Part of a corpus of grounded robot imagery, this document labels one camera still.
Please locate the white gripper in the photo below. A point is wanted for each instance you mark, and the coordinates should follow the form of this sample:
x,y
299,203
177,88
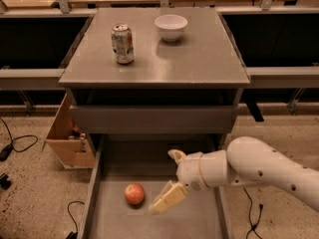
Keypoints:
x,y
188,172

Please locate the red apple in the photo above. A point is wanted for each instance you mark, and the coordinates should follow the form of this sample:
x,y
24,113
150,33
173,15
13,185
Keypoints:
x,y
134,193

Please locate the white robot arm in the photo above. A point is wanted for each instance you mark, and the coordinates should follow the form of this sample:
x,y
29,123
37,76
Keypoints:
x,y
247,161

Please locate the open grey middle drawer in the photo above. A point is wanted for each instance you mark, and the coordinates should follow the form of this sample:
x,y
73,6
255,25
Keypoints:
x,y
124,159

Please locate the grey drawer cabinet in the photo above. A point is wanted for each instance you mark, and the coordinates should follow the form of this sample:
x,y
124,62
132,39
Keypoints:
x,y
201,68

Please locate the closed grey top drawer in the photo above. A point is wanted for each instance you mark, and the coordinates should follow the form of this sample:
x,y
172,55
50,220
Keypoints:
x,y
155,119

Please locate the cardboard box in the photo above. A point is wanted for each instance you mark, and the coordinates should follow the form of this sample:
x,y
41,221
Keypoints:
x,y
70,146

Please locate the crushed soda can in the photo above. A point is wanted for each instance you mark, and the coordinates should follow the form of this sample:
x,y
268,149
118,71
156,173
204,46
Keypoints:
x,y
122,41

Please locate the white bowl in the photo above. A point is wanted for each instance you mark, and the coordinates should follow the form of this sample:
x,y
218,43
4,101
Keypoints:
x,y
170,27

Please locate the black object left edge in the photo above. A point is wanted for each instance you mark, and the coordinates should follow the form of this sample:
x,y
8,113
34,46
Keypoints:
x,y
4,182

